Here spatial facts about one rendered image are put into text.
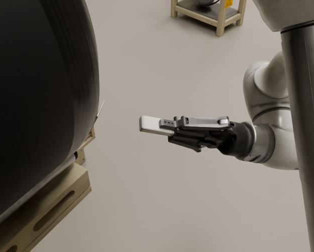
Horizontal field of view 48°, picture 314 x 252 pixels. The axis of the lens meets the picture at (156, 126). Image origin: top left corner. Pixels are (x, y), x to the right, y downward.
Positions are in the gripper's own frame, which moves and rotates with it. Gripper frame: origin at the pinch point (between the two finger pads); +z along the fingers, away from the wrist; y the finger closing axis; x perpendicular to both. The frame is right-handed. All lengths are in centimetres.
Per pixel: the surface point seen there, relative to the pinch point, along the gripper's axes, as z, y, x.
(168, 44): -86, 143, 173
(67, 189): 13.2, 19.0, -7.9
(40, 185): 19.2, 16.4, -8.6
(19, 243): 21.4, 21.2, -19.1
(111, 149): -30, 123, 56
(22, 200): 22.2, 16.3, -11.9
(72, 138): 17.5, -6.0, -8.6
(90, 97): 16.5, -12.2, -4.7
